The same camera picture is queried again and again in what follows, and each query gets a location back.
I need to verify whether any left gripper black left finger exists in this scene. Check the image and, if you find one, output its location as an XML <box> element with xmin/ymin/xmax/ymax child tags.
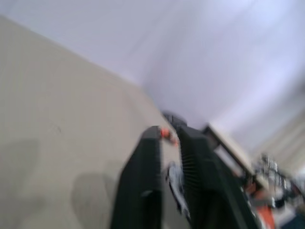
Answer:
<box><xmin>111</xmin><ymin>126</ymin><xmax>163</xmax><ymax>229</ymax></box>

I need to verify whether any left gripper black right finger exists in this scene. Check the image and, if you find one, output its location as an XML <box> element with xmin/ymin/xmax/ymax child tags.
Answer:
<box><xmin>177</xmin><ymin>126</ymin><xmax>260</xmax><ymax>229</ymax></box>

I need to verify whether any silver spoked black-rimmed rotor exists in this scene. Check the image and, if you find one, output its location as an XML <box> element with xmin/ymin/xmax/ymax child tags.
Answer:
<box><xmin>165</xmin><ymin>161</ymin><xmax>191</xmax><ymax>221</ymax></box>

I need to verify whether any orange object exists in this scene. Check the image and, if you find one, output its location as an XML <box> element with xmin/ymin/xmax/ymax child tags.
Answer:
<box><xmin>246</xmin><ymin>183</ymin><xmax>276</xmax><ymax>229</ymax></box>

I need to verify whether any black folding chair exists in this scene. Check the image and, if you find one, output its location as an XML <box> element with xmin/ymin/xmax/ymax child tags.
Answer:
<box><xmin>163</xmin><ymin>110</ymin><xmax>189</xmax><ymax>128</ymax></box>

